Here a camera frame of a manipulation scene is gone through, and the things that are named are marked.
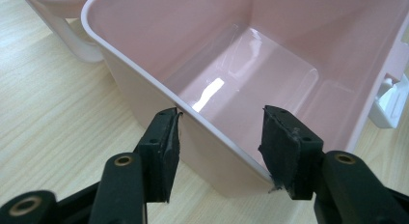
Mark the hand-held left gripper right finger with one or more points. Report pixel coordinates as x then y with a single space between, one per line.
289 153

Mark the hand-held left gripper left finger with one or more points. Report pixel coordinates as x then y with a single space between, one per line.
160 153

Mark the pink storage box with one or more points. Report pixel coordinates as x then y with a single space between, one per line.
225 56

